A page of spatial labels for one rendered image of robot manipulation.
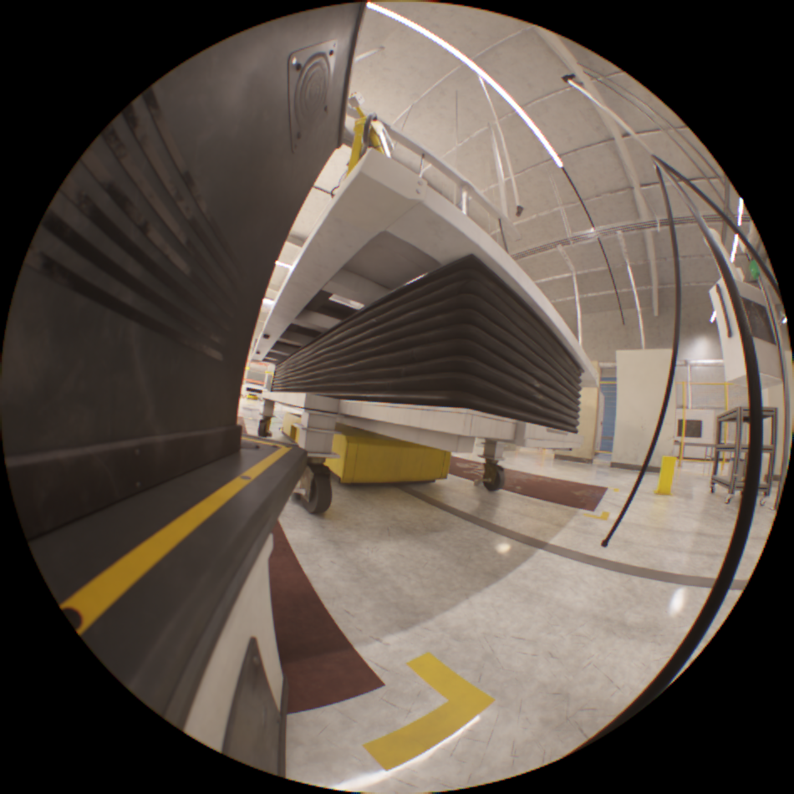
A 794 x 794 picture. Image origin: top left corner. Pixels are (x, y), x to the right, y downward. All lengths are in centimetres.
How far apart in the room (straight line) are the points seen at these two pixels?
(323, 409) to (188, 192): 81
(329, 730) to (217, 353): 44
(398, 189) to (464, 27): 955
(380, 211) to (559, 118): 1015
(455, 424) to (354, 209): 44
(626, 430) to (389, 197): 486
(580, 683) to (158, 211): 68
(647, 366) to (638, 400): 64
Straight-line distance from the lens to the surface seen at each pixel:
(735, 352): 256
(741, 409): 270
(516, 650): 55
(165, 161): 16
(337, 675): 45
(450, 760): 42
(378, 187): 47
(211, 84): 19
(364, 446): 126
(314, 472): 88
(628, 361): 520
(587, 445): 514
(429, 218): 53
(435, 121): 1052
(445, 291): 62
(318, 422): 89
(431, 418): 51
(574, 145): 1097
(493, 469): 168
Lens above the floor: 39
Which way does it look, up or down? 5 degrees up
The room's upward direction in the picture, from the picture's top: 9 degrees clockwise
